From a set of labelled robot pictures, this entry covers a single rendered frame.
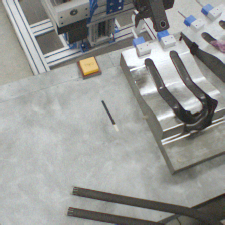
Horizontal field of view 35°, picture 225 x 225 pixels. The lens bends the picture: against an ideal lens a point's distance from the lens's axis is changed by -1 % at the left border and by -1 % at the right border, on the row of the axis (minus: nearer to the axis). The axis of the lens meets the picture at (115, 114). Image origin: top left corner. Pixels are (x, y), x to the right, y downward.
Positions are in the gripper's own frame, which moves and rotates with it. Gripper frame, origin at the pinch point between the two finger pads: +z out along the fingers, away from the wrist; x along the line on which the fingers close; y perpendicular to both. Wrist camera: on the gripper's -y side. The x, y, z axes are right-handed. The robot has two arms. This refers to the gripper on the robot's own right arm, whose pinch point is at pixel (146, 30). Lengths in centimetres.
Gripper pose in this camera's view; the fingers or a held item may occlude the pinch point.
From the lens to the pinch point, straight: 131.8
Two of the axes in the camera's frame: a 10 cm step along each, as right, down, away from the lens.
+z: -0.5, 4.2, 9.1
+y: -3.7, -8.5, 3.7
